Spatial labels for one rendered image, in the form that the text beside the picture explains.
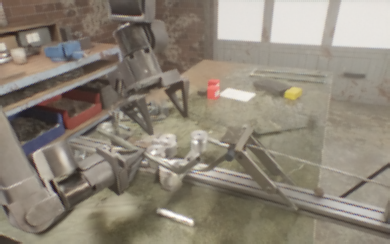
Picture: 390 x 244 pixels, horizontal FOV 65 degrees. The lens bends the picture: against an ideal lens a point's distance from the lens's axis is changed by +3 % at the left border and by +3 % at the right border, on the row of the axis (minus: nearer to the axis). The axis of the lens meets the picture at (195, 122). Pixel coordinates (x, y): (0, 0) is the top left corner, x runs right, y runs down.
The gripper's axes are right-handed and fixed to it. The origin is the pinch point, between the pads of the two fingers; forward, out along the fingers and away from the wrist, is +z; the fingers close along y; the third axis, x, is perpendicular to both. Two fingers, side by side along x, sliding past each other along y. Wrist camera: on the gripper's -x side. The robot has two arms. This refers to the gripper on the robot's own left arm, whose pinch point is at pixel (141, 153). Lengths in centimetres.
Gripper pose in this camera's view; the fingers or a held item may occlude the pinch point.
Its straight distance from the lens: 71.5
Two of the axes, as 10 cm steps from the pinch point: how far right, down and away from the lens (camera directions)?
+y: 0.2, 8.9, 4.5
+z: 6.5, -3.5, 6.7
